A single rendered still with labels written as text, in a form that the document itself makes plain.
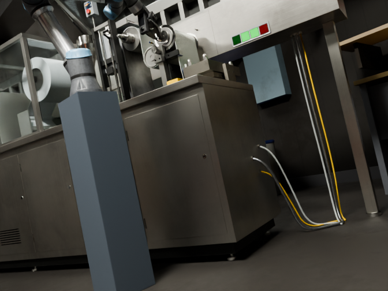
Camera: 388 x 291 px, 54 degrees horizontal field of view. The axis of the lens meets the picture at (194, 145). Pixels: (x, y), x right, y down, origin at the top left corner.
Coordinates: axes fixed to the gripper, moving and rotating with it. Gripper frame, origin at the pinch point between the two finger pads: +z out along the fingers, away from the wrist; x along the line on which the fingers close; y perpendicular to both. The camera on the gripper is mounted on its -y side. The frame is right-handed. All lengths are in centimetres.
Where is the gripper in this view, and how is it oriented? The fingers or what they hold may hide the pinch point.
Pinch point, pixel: (159, 39)
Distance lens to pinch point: 226.7
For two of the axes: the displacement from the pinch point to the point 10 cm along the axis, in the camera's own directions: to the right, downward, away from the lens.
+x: -8.3, 2.1, 5.2
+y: 1.7, -7.9, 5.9
